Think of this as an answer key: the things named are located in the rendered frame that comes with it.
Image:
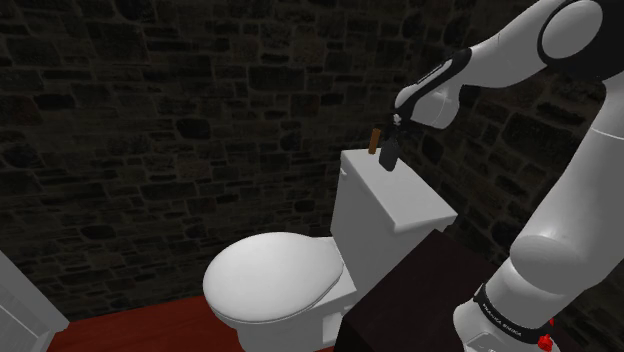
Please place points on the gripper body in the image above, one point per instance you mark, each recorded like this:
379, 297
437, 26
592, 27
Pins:
390, 148

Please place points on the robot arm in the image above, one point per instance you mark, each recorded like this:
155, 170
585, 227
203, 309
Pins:
575, 214

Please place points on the brown upright stick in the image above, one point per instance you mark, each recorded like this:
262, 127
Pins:
374, 141

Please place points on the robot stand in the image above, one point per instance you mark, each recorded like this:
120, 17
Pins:
419, 302

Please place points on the white toilet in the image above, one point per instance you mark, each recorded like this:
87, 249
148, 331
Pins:
273, 278

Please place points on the white cabinet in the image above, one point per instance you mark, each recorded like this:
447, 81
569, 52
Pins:
19, 312

